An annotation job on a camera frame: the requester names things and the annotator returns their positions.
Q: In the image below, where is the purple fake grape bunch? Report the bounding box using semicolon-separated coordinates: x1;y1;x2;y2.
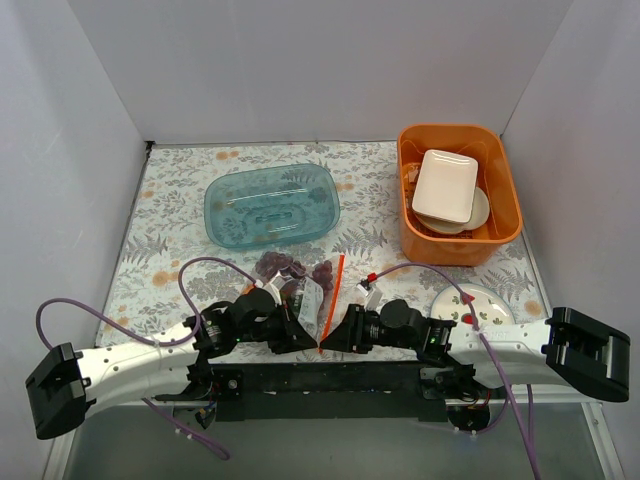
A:
254;251;306;279

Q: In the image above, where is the clear zip top bag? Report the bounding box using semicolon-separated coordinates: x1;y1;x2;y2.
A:
254;254;345;348

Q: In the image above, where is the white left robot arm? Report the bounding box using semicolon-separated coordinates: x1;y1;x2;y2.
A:
25;288;317;440

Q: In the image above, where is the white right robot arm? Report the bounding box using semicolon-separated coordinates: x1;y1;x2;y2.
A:
320;300;631;403

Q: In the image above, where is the watermelon pattern round plate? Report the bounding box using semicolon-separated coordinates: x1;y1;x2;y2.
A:
430;283;515;327

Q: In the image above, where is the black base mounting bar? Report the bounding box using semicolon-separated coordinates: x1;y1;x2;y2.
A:
169;359;496;434

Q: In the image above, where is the teal transparent plastic tray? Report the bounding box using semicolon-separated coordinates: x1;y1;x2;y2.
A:
203;163;340;250

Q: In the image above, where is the orange plastic basket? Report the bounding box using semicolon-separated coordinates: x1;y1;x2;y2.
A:
397;123;523;266

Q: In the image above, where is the cream round plate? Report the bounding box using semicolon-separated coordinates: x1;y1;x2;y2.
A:
416;187;490;235

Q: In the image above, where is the white rectangular plate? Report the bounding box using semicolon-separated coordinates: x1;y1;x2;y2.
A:
411;149;478;224

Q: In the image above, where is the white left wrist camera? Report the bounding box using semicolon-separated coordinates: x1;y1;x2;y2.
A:
262;276;286;305

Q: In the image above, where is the aluminium frame rail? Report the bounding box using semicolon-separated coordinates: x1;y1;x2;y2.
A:
516;387;628;479

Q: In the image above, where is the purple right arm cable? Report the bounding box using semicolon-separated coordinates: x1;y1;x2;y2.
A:
367;263;544;480

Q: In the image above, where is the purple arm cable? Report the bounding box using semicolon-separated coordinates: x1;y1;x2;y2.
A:
35;256;259;461
367;263;544;480

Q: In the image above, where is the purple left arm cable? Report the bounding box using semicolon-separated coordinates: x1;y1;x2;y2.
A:
35;256;259;461

